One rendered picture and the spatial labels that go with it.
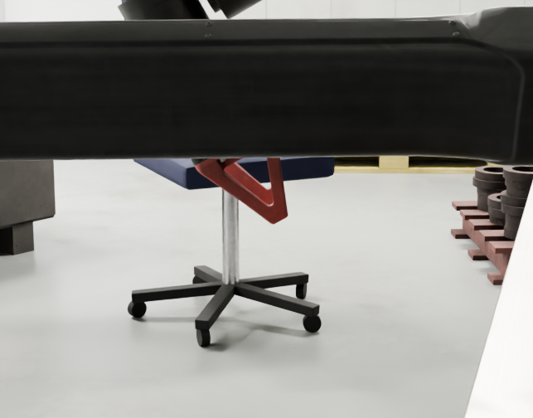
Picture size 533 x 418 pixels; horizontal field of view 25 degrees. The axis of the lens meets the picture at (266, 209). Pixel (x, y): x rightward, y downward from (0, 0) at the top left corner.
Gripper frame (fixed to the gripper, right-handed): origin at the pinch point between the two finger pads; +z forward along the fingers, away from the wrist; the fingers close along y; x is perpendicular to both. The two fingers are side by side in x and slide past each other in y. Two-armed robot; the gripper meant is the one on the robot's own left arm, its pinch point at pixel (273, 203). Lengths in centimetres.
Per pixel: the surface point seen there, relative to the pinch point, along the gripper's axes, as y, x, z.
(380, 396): 221, 21, 108
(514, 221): 337, -43, 120
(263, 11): 660, 6, 28
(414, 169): 535, -26, 132
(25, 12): 655, 132, -44
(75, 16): 655, 107, -27
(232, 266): 291, 49, 72
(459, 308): 299, -10, 126
